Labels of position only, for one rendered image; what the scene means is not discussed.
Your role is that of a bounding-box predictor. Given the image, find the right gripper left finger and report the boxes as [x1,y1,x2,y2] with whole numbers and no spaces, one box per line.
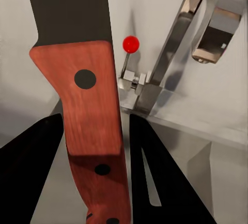
[0,112,151,224]

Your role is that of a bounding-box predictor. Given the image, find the parer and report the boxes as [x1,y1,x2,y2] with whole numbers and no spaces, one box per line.
[29,0,131,224]

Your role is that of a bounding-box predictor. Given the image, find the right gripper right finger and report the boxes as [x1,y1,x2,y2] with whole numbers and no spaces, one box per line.
[129,114,216,224]

